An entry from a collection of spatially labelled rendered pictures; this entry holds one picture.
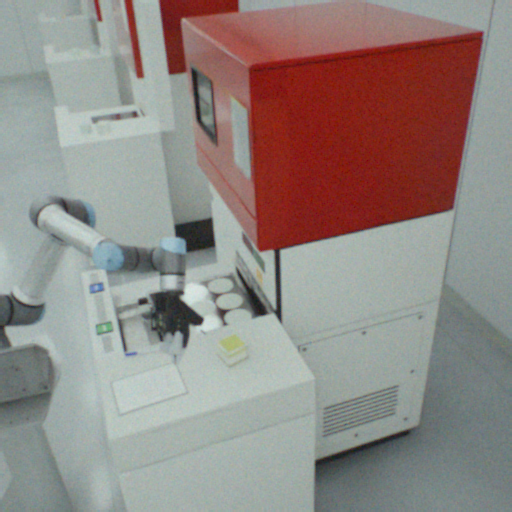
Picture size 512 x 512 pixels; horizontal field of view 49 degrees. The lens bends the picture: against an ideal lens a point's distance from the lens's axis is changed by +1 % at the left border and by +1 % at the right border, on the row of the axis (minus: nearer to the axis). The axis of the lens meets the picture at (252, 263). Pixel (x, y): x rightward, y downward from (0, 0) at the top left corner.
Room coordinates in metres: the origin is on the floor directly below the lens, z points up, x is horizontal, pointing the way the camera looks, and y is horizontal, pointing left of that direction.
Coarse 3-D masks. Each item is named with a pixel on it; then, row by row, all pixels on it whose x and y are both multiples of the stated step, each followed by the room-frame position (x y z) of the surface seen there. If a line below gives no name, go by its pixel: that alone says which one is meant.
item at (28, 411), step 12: (48, 336) 1.66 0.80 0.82; (48, 348) 1.59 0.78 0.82; (60, 372) 1.46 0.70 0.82; (36, 396) 1.35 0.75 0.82; (48, 396) 1.34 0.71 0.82; (0, 408) 1.30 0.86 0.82; (12, 408) 1.30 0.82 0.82; (24, 408) 1.30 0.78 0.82; (36, 408) 1.29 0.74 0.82; (48, 408) 1.30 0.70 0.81; (0, 420) 1.25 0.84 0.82; (12, 420) 1.25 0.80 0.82; (24, 420) 1.24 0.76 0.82; (36, 420) 1.24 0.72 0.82; (0, 432) 1.21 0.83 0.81
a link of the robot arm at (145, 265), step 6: (138, 246) 1.40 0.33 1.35; (156, 246) 1.41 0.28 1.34; (144, 252) 1.38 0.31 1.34; (150, 252) 1.38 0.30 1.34; (144, 258) 1.36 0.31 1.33; (150, 258) 1.37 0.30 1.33; (138, 264) 1.34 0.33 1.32; (144, 264) 1.36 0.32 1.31; (150, 264) 1.36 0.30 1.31; (138, 270) 1.35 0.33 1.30; (144, 270) 1.37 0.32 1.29; (150, 270) 1.37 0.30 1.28; (156, 270) 1.36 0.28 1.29
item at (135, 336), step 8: (120, 312) 1.70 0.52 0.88; (128, 328) 1.60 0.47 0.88; (136, 328) 1.60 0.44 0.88; (144, 328) 1.60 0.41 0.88; (128, 336) 1.56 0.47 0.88; (136, 336) 1.55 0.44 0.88; (144, 336) 1.55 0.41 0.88; (128, 344) 1.51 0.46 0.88; (136, 344) 1.51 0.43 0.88; (144, 344) 1.51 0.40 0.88
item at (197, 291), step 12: (228, 276) 1.88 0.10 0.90; (192, 288) 1.81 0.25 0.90; (204, 288) 1.80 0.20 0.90; (192, 300) 1.73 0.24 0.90; (216, 300) 1.71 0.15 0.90; (216, 312) 1.64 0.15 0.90; (252, 312) 1.63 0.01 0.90; (204, 324) 1.58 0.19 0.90; (216, 324) 1.57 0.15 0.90; (228, 324) 1.57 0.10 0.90
